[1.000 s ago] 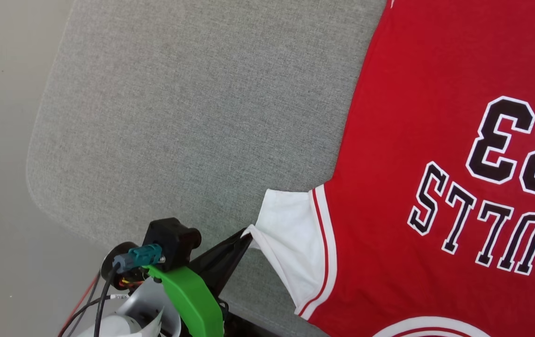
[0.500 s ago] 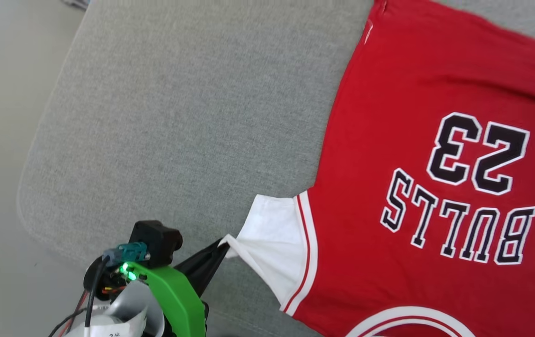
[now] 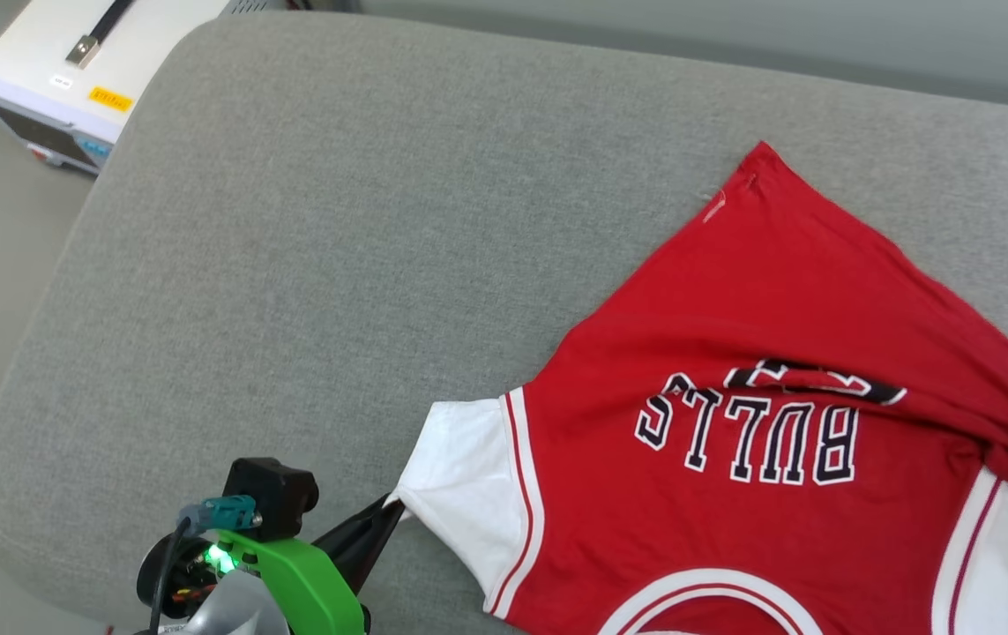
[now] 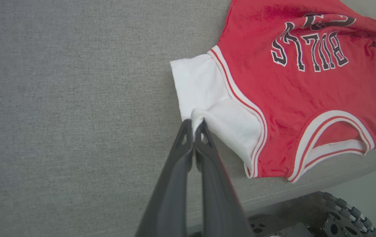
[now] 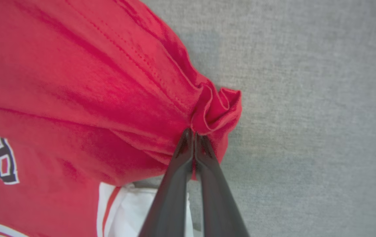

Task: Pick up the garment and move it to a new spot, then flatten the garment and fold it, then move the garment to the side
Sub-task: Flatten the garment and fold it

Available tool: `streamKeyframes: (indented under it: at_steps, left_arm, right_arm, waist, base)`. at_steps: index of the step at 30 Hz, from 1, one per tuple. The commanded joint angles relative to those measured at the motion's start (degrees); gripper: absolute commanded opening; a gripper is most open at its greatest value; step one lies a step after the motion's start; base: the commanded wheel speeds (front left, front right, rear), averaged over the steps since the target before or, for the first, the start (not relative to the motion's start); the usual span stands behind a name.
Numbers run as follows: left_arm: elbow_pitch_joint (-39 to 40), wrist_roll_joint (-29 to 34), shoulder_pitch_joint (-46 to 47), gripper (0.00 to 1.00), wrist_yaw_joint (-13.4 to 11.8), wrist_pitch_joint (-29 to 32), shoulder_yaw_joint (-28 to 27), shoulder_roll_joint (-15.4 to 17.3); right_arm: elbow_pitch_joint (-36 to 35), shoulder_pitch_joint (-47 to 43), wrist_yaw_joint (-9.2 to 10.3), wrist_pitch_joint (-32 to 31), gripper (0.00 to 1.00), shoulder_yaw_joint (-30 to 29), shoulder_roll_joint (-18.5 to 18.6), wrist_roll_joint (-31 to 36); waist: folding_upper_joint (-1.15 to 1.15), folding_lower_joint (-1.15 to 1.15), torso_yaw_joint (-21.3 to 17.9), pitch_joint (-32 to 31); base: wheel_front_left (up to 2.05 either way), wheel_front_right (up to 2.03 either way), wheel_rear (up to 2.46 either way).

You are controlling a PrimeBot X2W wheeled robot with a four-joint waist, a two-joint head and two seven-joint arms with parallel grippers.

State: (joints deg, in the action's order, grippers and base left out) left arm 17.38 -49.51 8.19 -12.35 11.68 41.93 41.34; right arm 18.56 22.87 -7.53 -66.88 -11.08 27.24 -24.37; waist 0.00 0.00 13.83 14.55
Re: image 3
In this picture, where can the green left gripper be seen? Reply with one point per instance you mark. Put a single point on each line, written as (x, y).
(309, 582)

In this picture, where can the red Bulls basketball jersey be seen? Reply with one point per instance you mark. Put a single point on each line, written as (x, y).
(777, 309)

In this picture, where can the grey fabric sofa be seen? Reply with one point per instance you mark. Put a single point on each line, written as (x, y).
(292, 265)

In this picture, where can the yellow warning sticker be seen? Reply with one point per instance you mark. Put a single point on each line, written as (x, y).
(110, 99)

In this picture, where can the white equipment box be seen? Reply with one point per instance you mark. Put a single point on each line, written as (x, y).
(36, 62)

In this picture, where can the white partition panel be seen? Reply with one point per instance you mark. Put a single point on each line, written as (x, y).
(821, 35)

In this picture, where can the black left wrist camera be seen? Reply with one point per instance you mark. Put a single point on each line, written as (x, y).
(274, 494)

